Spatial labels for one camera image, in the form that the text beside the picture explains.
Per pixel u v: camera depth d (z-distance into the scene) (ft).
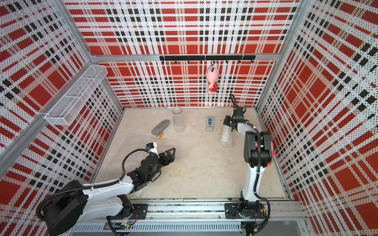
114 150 3.14
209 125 3.53
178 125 3.43
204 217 2.41
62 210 1.35
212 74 2.98
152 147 2.43
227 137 3.15
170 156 2.46
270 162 1.83
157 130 3.43
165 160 2.40
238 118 2.65
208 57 2.93
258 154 1.64
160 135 3.42
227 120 3.14
